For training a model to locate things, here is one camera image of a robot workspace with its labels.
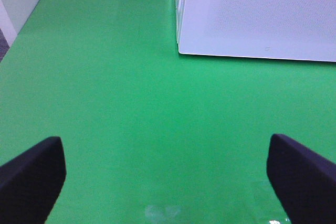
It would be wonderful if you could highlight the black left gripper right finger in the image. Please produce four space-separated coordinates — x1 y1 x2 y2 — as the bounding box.
266 134 335 223

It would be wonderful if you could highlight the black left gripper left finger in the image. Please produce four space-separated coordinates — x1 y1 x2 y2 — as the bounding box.
1 136 66 223

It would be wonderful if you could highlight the white microwave door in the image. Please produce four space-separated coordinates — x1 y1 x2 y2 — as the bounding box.
178 0 335 62

